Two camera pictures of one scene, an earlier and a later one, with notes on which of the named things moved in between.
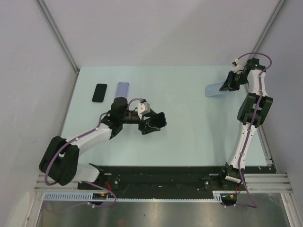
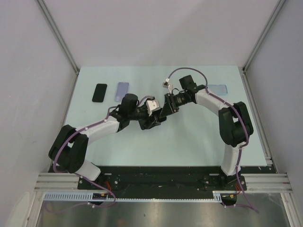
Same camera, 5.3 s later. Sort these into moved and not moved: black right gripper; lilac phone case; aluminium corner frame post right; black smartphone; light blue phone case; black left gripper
Moved: black left gripper; black right gripper
Not moved: light blue phone case; black smartphone; lilac phone case; aluminium corner frame post right
